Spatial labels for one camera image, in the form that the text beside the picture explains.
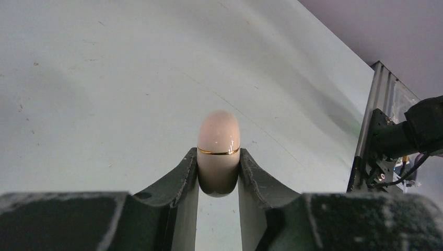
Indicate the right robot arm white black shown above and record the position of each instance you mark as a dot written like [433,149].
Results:
[421,132]

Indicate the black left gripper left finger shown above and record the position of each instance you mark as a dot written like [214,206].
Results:
[160,217]

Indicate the beige earbud charging case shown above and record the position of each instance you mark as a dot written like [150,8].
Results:
[218,153]

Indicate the aluminium frame right floor rail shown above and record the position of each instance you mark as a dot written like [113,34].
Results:
[388,94]

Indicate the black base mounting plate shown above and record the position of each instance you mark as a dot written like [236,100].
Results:
[375,168]

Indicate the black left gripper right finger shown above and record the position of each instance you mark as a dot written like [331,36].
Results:
[274,217]

